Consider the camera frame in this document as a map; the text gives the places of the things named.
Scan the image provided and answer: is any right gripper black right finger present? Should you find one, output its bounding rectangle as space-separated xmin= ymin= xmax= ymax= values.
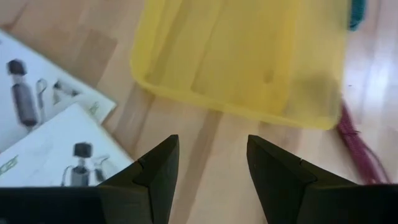
xmin=246 ymin=134 xmax=358 ymax=224

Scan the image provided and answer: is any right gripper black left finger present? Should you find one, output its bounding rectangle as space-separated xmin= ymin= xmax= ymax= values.
xmin=98 ymin=134 xmax=180 ymax=224

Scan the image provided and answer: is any magenta cable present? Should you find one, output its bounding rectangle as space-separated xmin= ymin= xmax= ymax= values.
xmin=337 ymin=101 xmax=392 ymax=185

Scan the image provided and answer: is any teal cable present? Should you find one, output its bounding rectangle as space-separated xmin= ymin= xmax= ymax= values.
xmin=348 ymin=0 xmax=367 ymax=32

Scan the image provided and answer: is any white box with product picture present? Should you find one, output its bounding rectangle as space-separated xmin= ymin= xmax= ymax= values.
xmin=0 ymin=103 xmax=134 ymax=187

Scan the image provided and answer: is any yellow cloth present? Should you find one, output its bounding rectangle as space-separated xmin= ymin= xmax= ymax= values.
xmin=130 ymin=0 xmax=349 ymax=131

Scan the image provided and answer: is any blue box with white label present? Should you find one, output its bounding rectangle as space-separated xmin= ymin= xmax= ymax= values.
xmin=0 ymin=29 xmax=118 ymax=153

